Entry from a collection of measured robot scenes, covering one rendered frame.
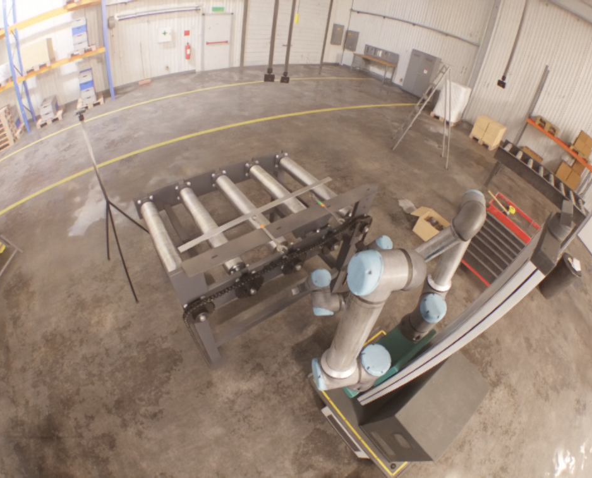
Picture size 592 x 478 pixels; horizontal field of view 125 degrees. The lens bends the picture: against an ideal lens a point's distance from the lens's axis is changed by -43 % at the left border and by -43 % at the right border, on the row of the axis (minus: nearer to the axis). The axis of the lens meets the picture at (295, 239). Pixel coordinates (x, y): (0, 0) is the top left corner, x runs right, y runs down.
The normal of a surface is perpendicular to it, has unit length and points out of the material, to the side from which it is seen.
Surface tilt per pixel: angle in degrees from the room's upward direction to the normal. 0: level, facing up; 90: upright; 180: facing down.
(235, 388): 0
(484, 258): 90
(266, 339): 0
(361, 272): 82
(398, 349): 0
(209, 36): 90
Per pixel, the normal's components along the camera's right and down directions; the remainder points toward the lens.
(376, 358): 0.21, -0.68
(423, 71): -0.79, 0.37
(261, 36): 0.61, 0.62
